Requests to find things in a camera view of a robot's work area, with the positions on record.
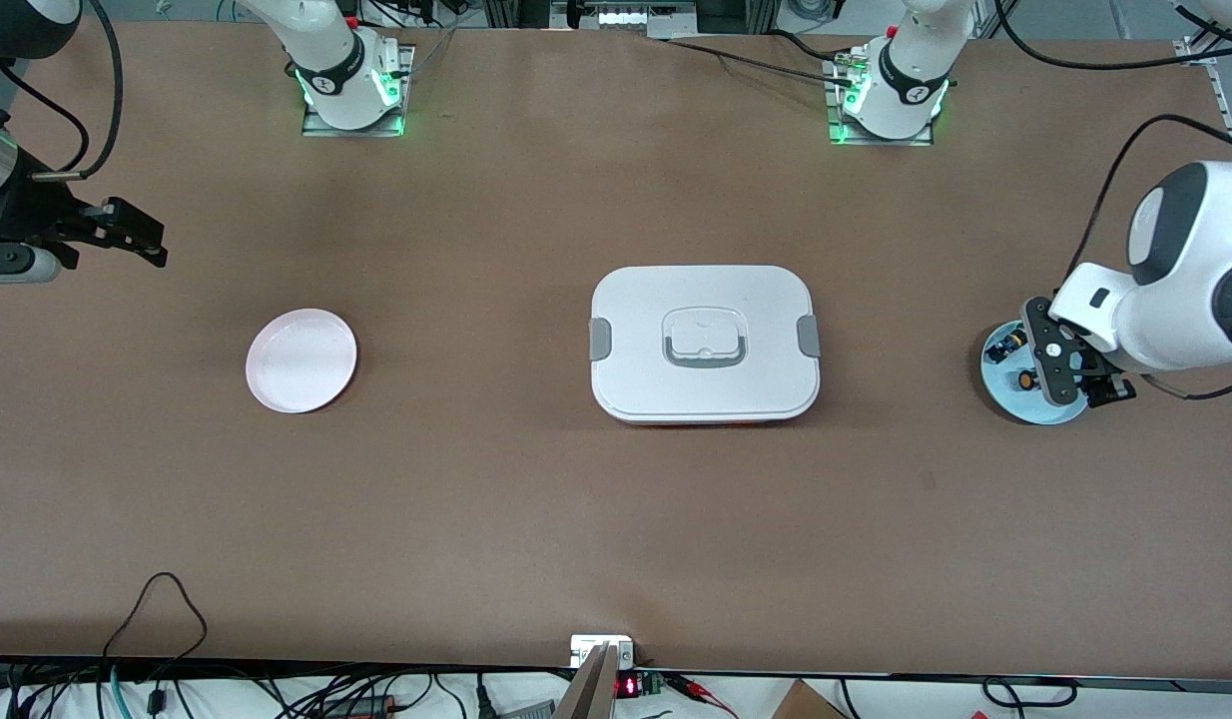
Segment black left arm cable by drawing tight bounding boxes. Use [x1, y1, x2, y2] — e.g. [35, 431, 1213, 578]
[993, 0, 1232, 269]

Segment long black right arm cable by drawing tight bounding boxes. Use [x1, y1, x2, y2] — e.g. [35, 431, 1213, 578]
[32, 0, 126, 182]

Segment aluminium profile bar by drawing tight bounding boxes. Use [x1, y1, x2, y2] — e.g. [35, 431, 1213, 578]
[554, 644, 619, 719]

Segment black cable across table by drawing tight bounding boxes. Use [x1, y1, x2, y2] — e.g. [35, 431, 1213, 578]
[661, 30, 862, 87]

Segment short black right arm cable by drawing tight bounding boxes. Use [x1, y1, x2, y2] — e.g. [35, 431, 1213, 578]
[0, 58, 91, 174]

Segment black coiled floor cable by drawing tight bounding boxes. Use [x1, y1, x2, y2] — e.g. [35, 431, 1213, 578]
[980, 676, 1079, 712]

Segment black device lit strip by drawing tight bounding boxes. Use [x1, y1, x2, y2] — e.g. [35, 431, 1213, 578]
[550, 0, 699, 39]

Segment red clip lead wires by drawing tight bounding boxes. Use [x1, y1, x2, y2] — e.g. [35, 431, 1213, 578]
[664, 674, 743, 719]

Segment thin black looped cable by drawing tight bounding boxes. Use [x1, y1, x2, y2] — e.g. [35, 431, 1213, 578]
[101, 571, 209, 690]

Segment brown cardboard piece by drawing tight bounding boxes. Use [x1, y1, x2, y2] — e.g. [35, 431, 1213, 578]
[771, 679, 849, 719]

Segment pink round plate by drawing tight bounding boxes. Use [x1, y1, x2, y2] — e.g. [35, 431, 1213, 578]
[246, 309, 358, 414]

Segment aluminium corner rail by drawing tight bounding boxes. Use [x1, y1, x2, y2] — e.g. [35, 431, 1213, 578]
[1173, 34, 1232, 143]

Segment white lunch box grey latches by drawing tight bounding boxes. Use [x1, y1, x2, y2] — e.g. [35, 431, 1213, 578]
[588, 265, 822, 427]

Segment small white mount block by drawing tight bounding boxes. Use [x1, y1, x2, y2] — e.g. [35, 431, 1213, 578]
[570, 635, 635, 668]

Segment aluminium arm base plate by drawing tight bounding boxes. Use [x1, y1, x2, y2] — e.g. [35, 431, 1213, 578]
[301, 44, 416, 138]
[826, 55, 935, 148]

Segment light blue round plate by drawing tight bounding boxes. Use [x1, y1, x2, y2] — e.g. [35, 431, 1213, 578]
[980, 320, 1089, 426]

